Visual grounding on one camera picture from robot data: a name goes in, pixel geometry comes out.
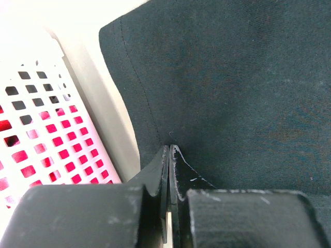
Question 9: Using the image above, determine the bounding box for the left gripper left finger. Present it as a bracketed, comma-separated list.
[1, 146, 169, 247]

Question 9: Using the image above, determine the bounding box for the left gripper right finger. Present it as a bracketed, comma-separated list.
[169, 145, 330, 247]

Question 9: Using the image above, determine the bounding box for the black t shirt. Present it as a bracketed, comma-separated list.
[99, 1, 330, 233]

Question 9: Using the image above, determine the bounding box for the pink garment in basket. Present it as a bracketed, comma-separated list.
[1, 105, 121, 209]

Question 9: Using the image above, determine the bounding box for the white plastic laundry basket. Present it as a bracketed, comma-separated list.
[1, 20, 140, 216]

